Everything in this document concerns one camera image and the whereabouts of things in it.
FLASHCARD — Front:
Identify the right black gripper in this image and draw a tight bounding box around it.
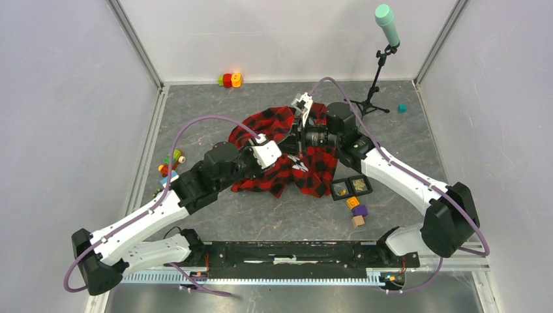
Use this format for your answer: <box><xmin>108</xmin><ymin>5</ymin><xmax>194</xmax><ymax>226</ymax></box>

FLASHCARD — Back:
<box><xmin>276</xmin><ymin>114</ymin><xmax>340</xmax><ymax>158</ymax></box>

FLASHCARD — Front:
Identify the red black plaid shirt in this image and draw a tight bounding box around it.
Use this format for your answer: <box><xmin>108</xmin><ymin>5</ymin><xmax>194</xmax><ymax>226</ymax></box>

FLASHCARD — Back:
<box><xmin>231</xmin><ymin>106</ymin><xmax>338</xmax><ymax>198</ymax></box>

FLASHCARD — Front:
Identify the black square frame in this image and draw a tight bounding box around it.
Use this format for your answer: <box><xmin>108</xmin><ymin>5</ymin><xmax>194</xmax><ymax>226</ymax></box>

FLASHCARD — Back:
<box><xmin>330</xmin><ymin>178</ymin><xmax>353</xmax><ymax>201</ymax></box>
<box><xmin>348</xmin><ymin>175</ymin><xmax>373</xmax><ymax>196</ymax></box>

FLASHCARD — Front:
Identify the round holographic badge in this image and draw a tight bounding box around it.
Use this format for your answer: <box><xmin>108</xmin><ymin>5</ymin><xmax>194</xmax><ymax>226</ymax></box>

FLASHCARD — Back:
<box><xmin>334</xmin><ymin>185</ymin><xmax>347</xmax><ymax>196</ymax></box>

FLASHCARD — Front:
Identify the gold brooch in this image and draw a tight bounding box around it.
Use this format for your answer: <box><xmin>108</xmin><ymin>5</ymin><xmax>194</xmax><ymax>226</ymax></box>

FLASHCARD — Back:
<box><xmin>351</xmin><ymin>179</ymin><xmax>367</xmax><ymax>192</ymax></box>

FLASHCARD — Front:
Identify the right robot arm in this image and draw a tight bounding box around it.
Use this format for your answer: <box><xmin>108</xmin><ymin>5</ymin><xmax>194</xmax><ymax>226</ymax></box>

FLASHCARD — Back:
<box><xmin>279</xmin><ymin>99</ymin><xmax>490</xmax><ymax>266</ymax></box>

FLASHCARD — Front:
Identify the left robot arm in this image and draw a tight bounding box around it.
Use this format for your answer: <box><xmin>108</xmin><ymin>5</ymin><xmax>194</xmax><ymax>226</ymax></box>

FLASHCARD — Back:
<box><xmin>71</xmin><ymin>140</ymin><xmax>282</xmax><ymax>295</ymax></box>

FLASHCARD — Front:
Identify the green toy brick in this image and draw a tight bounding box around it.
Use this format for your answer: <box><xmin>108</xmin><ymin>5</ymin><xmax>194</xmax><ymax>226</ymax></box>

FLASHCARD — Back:
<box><xmin>164</xmin><ymin>149</ymin><xmax>183</xmax><ymax>165</ymax></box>

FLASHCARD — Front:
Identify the white blue toy brick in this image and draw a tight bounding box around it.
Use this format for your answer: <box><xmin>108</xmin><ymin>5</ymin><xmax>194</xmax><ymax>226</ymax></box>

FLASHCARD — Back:
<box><xmin>160</xmin><ymin>171</ymin><xmax>179</xmax><ymax>188</ymax></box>

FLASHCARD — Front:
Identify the black tripod mic stand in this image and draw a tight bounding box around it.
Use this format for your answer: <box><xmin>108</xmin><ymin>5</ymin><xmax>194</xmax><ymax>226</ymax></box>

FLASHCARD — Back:
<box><xmin>351</xmin><ymin>44</ymin><xmax>399</xmax><ymax>117</ymax></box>

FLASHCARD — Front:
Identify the yellow toy brick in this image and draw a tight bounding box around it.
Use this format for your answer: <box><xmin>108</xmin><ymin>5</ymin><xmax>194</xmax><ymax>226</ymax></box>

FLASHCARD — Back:
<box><xmin>346</xmin><ymin>196</ymin><xmax>360</xmax><ymax>210</ymax></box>

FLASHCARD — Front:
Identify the orange red toy brick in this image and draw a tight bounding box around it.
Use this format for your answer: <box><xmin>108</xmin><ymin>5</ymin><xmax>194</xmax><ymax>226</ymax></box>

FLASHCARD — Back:
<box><xmin>158</xmin><ymin>164</ymin><xmax>170</xmax><ymax>177</ymax></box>

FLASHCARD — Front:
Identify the red cylinder block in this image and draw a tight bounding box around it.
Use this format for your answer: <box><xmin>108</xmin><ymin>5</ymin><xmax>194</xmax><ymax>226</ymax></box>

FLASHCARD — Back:
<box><xmin>223</xmin><ymin>73</ymin><xmax>232</xmax><ymax>88</ymax></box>

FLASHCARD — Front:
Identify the purple toy brick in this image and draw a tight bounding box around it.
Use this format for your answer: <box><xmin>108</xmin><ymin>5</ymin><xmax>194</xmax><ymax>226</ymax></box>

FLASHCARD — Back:
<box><xmin>351</xmin><ymin>205</ymin><xmax>368</xmax><ymax>217</ymax></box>

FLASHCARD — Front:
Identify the wooden cube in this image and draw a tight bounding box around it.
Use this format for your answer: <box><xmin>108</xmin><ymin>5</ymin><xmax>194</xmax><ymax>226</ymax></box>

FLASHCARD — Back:
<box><xmin>351</xmin><ymin>215</ymin><xmax>365</xmax><ymax>228</ymax></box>

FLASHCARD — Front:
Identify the teal small cube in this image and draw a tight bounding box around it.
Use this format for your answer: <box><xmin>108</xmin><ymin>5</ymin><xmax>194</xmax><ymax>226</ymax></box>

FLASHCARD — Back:
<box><xmin>397</xmin><ymin>104</ymin><xmax>407</xmax><ymax>113</ymax></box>

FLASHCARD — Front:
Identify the mint green microphone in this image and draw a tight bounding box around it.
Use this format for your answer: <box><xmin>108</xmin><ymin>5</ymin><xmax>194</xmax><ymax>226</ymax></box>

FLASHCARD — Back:
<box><xmin>374</xmin><ymin>4</ymin><xmax>400</xmax><ymax>47</ymax></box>

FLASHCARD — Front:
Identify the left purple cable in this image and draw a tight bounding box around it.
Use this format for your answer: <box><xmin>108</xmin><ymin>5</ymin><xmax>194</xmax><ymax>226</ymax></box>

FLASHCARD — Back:
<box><xmin>63</xmin><ymin>115</ymin><xmax>264</xmax><ymax>298</ymax></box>

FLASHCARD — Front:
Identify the purple cable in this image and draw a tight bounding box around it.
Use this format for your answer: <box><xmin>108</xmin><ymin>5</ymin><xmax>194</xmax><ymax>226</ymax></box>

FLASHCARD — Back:
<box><xmin>63</xmin><ymin>115</ymin><xmax>264</xmax><ymax>298</ymax></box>
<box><xmin>308</xmin><ymin>76</ymin><xmax>491</xmax><ymax>295</ymax></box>

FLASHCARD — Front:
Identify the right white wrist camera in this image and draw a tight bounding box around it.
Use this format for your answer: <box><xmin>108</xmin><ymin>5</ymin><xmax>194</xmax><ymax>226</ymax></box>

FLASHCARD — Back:
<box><xmin>291</xmin><ymin>92</ymin><xmax>313</xmax><ymax>127</ymax></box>

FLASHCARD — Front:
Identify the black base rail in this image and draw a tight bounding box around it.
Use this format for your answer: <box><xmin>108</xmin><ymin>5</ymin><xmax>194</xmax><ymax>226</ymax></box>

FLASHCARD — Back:
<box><xmin>182</xmin><ymin>241</ymin><xmax>420</xmax><ymax>280</ymax></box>

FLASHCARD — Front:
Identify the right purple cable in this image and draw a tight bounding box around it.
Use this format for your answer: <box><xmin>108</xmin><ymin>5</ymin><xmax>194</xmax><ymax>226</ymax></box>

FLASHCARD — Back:
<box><xmin>308</xmin><ymin>76</ymin><xmax>491</xmax><ymax>295</ymax></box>

